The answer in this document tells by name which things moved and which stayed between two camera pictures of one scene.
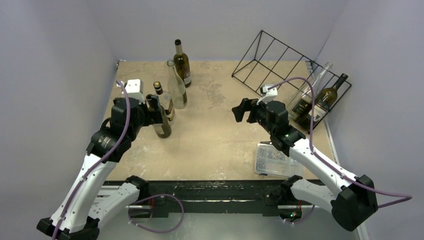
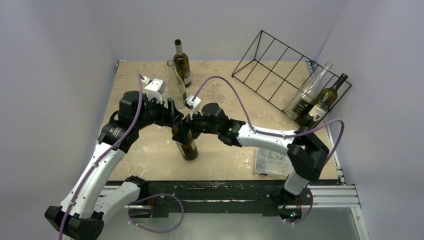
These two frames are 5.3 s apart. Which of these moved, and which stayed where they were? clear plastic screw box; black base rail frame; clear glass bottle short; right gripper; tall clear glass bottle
Moved: right gripper
Stayed: clear plastic screw box; black base rail frame; clear glass bottle short; tall clear glass bottle
